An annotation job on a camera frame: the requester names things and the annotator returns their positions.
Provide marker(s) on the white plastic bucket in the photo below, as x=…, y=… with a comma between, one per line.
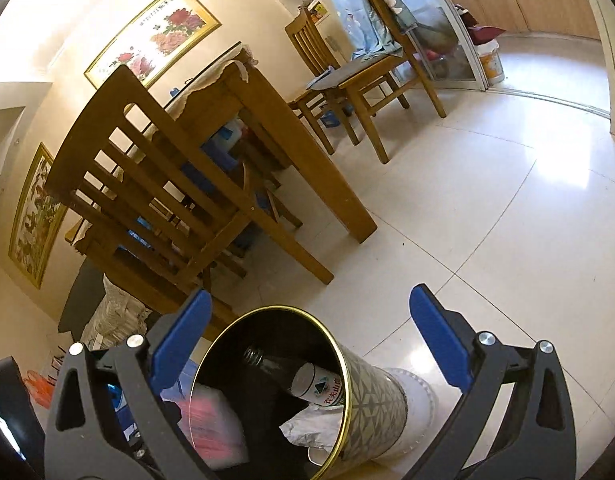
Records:
x=490, y=62

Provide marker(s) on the white tissue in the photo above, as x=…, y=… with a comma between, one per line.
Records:
x=312, y=427

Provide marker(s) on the wooden dining table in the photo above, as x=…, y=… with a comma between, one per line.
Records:
x=297, y=160

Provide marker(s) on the light blue cloth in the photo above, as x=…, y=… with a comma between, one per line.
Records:
x=357, y=10

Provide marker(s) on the cream lace table cover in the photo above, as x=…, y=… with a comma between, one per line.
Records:
x=222, y=72

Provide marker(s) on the gold rimmed patterned trash bin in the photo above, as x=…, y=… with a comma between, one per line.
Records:
x=372, y=400

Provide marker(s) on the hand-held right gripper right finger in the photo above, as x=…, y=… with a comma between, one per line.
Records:
x=437, y=335

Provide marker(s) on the clear plastic bottle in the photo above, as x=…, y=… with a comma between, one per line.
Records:
x=312, y=380

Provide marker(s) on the framed horse painting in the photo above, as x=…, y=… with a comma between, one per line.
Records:
x=34, y=215

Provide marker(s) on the wooden dining chair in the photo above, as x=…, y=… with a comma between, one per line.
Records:
x=112, y=110
x=305, y=35
x=372, y=75

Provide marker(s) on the dark red cloth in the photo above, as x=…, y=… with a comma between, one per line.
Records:
x=487, y=35

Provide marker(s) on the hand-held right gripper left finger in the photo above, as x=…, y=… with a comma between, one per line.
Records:
x=182, y=340

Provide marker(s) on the framed flower painting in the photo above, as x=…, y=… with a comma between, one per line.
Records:
x=157, y=35

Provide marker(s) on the orange plastic bag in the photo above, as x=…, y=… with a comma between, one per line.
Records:
x=37, y=385

